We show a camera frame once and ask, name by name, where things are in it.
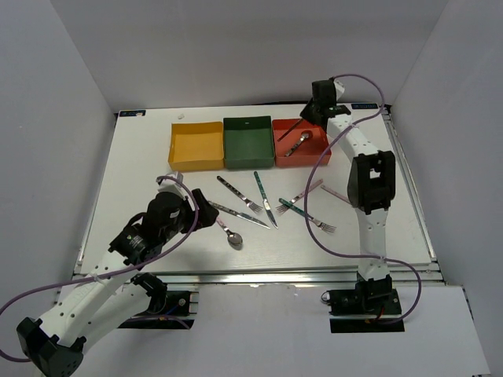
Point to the pink handled fork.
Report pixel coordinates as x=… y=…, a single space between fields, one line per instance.
x=283 y=207

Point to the black patterned handle fork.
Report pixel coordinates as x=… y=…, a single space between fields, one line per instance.
x=249 y=203

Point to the right blue corner label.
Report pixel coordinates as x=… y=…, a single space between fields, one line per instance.
x=364 y=106

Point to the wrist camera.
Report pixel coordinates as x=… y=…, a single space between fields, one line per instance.
x=339 y=87
x=171 y=182

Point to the teal handled knife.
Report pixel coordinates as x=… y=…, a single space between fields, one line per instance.
x=266 y=203

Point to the yellow paper box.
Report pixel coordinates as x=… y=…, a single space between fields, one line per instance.
x=196 y=147

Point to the pink handled spoon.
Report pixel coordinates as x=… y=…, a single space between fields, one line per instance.
x=234 y=239

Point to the red paper box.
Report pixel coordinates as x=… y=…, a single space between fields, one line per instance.
x=307 y=153

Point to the teal handled fork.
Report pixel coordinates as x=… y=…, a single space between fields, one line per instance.
x=320 y=224

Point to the left blue corner label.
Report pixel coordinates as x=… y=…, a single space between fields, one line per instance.
x=132 y=113

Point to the teal handled spoon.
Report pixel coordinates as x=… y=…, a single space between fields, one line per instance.
x=289 y=130

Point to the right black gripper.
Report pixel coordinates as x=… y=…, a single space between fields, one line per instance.
x=305 y=114

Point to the green paper box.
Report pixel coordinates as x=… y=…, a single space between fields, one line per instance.
x=248 y=143

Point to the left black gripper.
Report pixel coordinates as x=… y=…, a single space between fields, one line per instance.
x=208 y=212

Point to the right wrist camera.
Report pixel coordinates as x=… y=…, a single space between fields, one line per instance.
x=339 y=87

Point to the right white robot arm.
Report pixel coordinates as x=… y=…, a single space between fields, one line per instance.
x=371 y=182

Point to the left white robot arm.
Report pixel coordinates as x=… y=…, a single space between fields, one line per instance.
x=118 y=290

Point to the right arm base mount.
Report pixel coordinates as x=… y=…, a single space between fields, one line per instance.
x=372 y=306

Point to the pink handled knife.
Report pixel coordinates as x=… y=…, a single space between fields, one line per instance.
x=335 y=193

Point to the black patterned handle knife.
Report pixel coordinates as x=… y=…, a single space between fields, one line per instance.
x=240 y=215

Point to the blue corner label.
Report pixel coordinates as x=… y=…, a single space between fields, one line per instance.
x=132 y=113
x=364 y=106

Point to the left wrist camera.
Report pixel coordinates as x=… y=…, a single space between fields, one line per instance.
x=171 y=182

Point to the black handled spoon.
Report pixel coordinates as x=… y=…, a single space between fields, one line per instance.
x=305 y=136

